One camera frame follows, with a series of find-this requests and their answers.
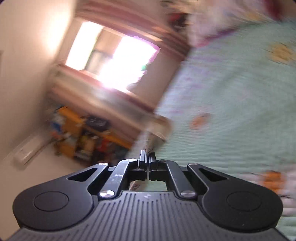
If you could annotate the white air conditioner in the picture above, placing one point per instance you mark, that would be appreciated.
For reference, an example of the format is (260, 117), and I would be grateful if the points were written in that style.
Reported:
(30, 150)

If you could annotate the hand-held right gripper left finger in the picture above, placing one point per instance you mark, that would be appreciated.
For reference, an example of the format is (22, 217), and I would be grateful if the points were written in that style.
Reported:
(120, 171)

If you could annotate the window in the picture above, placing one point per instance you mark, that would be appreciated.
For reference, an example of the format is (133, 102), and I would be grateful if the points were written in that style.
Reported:
(120, 60)

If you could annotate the wooden bookshelf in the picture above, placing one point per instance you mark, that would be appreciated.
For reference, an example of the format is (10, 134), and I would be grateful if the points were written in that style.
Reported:
(71, 134)

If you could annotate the floral pillow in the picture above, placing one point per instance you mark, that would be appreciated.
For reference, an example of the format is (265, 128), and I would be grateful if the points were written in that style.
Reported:
(231, 16)

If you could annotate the green quilted bee bedspread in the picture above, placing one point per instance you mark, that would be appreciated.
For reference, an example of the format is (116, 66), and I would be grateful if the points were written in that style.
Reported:
(231, 104)

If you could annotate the cream printed pants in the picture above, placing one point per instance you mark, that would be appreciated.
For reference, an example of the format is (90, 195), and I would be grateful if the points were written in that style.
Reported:
(157, 129)

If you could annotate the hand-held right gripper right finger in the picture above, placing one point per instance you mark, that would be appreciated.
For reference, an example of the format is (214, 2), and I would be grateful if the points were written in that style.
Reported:
(171, 171)

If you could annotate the pink curtain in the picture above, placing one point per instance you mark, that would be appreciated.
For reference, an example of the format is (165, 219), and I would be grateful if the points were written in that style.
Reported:
(143, 25)
(104, 99)

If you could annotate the dark hanging bag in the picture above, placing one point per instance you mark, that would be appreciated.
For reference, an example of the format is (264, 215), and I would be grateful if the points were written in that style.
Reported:
(97, 122)

